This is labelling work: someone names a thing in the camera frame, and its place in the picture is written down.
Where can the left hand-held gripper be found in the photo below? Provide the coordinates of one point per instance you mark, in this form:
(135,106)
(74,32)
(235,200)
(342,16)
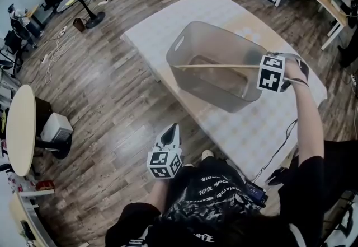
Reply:
(163,164)

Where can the black waist device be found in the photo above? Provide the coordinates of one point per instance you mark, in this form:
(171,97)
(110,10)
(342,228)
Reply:
(256,194)

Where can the red box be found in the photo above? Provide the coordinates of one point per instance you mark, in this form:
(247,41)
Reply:
(44,185)

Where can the white desktop computer tower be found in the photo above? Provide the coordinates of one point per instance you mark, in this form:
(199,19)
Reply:
(56,126)

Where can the white work table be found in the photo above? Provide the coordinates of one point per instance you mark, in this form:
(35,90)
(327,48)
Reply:
(195,8)

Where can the white power strip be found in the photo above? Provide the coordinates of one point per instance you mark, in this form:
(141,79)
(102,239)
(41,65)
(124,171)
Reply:
(354,79)
(102,2)
(63,29)
(44,58)

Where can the round beige pedestal table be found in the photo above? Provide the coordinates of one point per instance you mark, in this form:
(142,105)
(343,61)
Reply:
(21,128)

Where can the translucent grey plastic bin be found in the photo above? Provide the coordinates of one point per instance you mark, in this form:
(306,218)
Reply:
(212,36)

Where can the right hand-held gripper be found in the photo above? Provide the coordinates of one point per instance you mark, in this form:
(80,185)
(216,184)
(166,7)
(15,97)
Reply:
(270,75)

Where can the yellow paper note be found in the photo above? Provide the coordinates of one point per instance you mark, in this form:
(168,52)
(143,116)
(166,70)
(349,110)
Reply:
(70,1)

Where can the person's white left shoe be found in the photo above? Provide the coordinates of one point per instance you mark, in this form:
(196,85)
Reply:
(188,166)

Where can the person's white shoe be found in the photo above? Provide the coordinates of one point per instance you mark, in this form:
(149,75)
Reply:
(207,155)
(188,166)

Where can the person's white right shoe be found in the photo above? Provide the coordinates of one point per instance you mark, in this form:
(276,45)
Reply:
(207,155)

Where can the person's black printed clothing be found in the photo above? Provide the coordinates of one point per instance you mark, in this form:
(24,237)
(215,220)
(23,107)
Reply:
(212,206)

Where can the person's right hand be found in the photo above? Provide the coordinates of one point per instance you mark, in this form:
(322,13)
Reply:
(293,70)

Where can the person's left forearm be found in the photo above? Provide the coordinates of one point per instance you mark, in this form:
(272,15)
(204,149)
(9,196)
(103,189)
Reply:
(156,192)

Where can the person's right forearm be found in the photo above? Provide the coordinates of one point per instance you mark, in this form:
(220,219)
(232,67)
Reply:
(307,122)

